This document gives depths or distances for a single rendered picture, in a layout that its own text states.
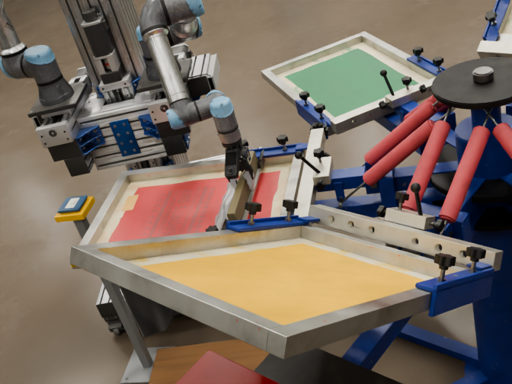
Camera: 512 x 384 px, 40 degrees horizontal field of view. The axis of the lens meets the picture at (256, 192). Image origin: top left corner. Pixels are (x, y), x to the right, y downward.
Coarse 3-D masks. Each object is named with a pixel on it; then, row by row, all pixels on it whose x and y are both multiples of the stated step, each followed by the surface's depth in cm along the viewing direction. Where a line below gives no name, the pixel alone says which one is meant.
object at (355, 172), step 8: (344, 168) 242; (352, 168) 240; (360, 168) 239; (336, 176) 239; (344, 176) 238; (352, 176) 237; (360, 176) 236; (328, 184) 240; (344, 184) 239; (352, 184) 238
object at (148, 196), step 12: (204, 180) 276; (216, 180) 274; (264, 180) 265; (276, 180) 263; (144, 192) 280; (156, 192) 278; (216, 192) 266; (264, 192) 258; (144, 204) 272; (216, 204) 259
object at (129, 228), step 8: (216, 208) 257; (264, 208) 249; (128, 216) 267; (136, 216) 266; (144, 216) 264; (208, 216) 254; (248, 216) 247; (256, 216) 246; (264, 216) 245; (120, 224) 264; (128, 224) 263; (136, 224) 261; (144, 224) 260; (208, 224) 249; (120, 232) 259; (128, 232) 258; (136, 232) 256; (112, 240) 256; (120, 240) 255
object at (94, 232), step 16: (224, 160) 278; (272, 160) 272; (288, 160) 271; (128, 176) 288; (144, 176) 287; (160, 176) 286; (176, 176) 284; (112, 192) 279; (288, 192) 247; (112, 208) 272; (96, 224) 262; (96, 240) 258
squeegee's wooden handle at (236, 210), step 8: (248, 160) 259; (256, 160) 265; (256, 168) 264; (240, 176) 251; (240, 184) 246; (240, 192) 242; (248, 192) 251; (232, 200) 239; (240, 200) 240; (232, 208) 235; (240, 208) 239; (232, 216) 233; (240, 216) 238
